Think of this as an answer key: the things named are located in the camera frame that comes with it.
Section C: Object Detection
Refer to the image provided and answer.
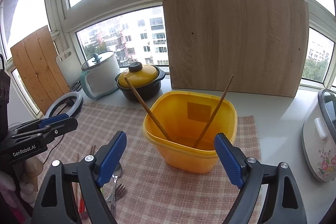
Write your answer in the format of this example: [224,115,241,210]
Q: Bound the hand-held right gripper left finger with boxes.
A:
[31,131,127,224]

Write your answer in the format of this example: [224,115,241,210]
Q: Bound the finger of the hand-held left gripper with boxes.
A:
[8,113,69,133]
[10,117,79,146]

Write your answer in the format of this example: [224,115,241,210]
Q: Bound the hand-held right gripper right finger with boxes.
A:
[214,133,307,224]

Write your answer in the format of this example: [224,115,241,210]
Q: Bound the metal fork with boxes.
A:
[110,183,127,217]

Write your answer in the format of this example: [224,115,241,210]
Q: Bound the yellow plastic container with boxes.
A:
[142,91,238,174]

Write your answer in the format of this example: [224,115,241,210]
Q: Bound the person's left hand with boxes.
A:
[16,155,45,201]

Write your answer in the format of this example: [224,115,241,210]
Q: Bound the metal spoon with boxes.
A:
[104,162,123,202]

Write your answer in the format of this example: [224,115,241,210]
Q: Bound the pink checkered cloth mat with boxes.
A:
[34,102,263,224]

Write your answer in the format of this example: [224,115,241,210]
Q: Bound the white cutting board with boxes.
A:
[55,48,79,90]

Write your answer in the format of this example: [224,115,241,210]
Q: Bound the red chopstick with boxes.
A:
[79,194,87,214]

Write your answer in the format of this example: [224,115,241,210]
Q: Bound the pine plank board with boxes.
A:
[10,25,71,115]

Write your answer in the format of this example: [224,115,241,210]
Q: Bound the white pot with glass lid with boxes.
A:
[80,51,121,99]

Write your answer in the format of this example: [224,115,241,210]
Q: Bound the black casserole pot yellow lid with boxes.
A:
[115,62,166,102]

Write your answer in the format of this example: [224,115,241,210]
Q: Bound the white floral rice cooker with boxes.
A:
[301,89,336,182]

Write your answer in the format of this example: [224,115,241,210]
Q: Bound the apartment building outside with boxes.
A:
[77,6,170,67]

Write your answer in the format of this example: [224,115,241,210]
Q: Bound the light wooden board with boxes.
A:
[160,0,310,98]

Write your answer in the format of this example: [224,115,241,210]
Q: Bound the black cable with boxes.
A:
[43,132,66,163]

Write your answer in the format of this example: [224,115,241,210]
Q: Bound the ring light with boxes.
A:
[44,91,84,119]

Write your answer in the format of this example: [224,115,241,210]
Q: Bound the white window frame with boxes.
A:
[0,0,336,119]

